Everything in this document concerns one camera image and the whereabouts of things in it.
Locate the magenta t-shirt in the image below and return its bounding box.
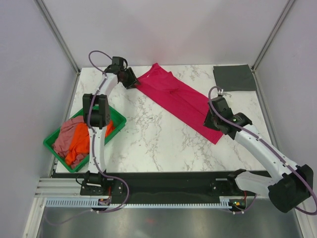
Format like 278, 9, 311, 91
137, 63, 223, 144

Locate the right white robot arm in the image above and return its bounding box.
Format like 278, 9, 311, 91
204, 96, 317, 215

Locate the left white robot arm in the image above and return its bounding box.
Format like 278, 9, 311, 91
82, 57, 139, 174

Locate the green plastic tray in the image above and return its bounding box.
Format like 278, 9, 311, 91
43, 104, 127, 174

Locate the dark grey folded cloth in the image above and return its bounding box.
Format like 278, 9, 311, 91
213, 64, 257, 92

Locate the dusty pink t-shirt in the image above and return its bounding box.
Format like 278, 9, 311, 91
53, 116, 88, 158

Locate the orange t-shirt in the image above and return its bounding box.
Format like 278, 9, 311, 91
64, 121, 116, 169

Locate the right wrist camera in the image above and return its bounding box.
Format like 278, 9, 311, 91
217, 87, 232, 98

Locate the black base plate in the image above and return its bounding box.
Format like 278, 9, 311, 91
51, 170, 257, 205

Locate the left aluminium frame post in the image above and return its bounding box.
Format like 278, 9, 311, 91
34, 0, 81, 75

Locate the aluminium frame post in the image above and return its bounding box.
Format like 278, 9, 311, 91
251, 0, 297, 72
34, 0, 81, 75

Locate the aluminium rail profile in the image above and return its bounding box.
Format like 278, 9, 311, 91
35, 178, 81, 198

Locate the white slotted cable duct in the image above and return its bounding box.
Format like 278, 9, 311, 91
45, 197, 232, 209

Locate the right aluminium frame post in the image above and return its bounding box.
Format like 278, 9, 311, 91
251, 0, 297, 72

